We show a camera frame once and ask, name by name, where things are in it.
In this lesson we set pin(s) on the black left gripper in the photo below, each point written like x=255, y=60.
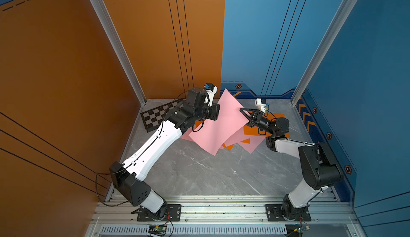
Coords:
x=213, y=109

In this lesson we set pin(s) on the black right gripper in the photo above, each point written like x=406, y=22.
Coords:
x=257, y=120

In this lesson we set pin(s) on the large curved pink paper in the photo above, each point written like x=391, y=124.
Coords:
x=213, y=134

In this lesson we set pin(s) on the large orange paper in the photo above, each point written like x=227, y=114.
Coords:
x=283, y=125

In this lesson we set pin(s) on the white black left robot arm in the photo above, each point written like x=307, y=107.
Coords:
x=128, y=177

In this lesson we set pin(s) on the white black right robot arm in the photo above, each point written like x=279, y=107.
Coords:
x=319, y=166

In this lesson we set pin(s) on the pink paper top right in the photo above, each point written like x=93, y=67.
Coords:
x=253, y=142

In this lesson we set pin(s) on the pink paper underneath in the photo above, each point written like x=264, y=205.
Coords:
x=186, y=135

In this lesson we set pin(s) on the orange paper front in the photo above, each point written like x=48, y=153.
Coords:
x=246, y=141

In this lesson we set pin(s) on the black grey chessboard case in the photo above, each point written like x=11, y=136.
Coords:
x=152, y=118

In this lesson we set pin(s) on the right green circuit board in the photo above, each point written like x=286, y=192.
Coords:
x=296, y=230

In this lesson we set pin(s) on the green circuit board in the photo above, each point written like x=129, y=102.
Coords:
x=296, y=230
x=157, y=230

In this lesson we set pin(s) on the left green circuit board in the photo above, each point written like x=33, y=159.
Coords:
x=157, y=230

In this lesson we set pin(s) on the ventilation grille strip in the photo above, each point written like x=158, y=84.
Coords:
x=199, y=229

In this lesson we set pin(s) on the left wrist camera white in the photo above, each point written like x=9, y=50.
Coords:
x=210, y=90

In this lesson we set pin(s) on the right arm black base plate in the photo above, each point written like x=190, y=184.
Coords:
x=284, y=213

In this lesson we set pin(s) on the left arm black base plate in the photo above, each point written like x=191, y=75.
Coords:
x=166, y=212

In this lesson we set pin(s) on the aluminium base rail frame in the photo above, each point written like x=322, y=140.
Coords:
x=330, y=218

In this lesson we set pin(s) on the left aluminium corner post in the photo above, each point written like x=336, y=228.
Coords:
x=118, y=47

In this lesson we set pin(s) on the aluminium corner post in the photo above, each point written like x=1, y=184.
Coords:
x=331, y=33
x=118, y=47

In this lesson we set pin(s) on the right aluminium corner post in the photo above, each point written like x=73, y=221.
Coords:
x=331, y=33

